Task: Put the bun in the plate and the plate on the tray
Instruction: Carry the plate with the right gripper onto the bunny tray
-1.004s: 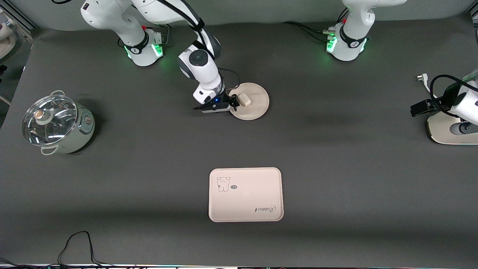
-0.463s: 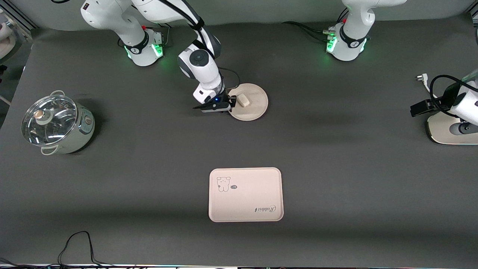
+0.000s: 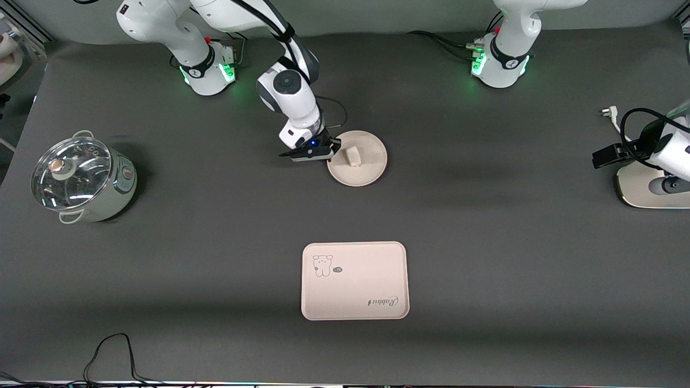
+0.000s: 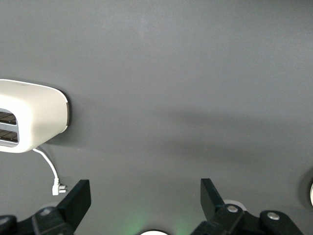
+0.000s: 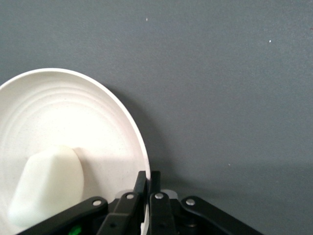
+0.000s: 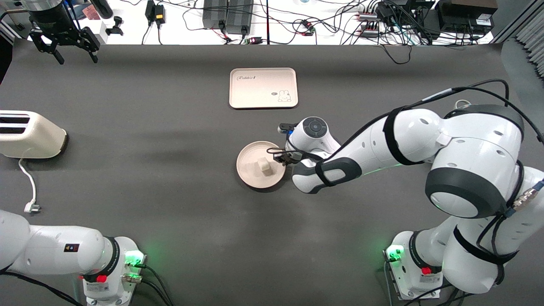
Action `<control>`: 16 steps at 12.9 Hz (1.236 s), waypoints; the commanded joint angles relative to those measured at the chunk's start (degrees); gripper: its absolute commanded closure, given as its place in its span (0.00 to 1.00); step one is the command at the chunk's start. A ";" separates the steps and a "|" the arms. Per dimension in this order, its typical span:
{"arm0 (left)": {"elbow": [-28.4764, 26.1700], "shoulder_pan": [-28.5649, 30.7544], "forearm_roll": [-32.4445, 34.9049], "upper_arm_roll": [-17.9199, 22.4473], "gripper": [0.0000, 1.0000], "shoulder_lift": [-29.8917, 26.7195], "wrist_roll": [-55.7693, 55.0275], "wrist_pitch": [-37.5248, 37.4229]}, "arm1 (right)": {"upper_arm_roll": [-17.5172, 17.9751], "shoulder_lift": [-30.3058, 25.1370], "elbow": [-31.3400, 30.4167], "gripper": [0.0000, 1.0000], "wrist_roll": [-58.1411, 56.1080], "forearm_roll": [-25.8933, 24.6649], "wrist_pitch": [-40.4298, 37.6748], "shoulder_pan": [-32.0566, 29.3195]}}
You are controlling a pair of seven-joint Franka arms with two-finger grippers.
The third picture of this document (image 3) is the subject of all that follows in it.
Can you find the cream tray with cartoon print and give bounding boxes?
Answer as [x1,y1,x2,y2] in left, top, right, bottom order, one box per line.
[301,241,410,321]

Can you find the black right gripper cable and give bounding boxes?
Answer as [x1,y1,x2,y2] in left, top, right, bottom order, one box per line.
[229,0,349,130]

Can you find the black right arm base cables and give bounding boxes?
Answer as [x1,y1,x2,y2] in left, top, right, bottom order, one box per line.
[202,10,255,68]

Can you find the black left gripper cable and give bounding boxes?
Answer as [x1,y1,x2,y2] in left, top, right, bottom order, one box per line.
[619,108,677,158]

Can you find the black left arm base cables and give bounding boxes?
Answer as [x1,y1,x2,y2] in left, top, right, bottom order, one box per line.
[406,13,505,61]

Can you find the pale background object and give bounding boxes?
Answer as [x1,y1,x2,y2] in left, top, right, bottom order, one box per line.
[0,27,25,86]

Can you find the thin black looped cable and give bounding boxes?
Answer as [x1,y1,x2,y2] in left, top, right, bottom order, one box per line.
[82,332,168,386]

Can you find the round cream plate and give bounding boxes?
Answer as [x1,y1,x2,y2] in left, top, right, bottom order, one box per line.
[327,130,388,188]

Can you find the white toaster power cable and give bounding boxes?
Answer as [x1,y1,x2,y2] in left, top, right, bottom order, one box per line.
[599,106,634,146]

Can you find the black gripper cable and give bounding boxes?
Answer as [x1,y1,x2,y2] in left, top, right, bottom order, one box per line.
[229,0,349,130]
[619,108,677,158]

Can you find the white toaster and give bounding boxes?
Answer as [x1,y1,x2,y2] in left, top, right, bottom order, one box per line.
[616,161,690,210]

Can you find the black arm base cables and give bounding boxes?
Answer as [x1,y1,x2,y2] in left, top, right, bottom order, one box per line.
[406,13,505,61]
[202,10,255,68]

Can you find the glass pot lid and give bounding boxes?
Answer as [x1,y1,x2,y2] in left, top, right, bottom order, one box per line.
[31,136,113,212]

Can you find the pale green electric pot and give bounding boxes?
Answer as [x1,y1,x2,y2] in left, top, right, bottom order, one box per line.
[32,129,138,224]

